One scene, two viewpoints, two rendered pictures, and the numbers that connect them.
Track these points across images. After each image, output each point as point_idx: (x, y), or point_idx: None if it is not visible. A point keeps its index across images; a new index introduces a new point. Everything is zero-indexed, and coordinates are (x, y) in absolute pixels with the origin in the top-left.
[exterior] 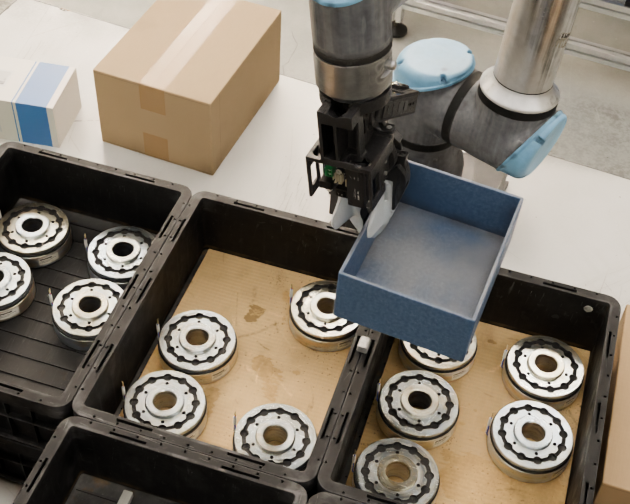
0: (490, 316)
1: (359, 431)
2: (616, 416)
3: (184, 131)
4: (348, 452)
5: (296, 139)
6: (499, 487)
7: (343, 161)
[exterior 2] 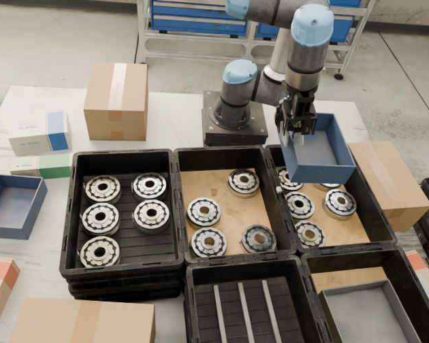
0: None
1: None
2: None
3: (131, 125)
4: None
5: (169, 116)
6: (338, 225)
7: (304, 116)
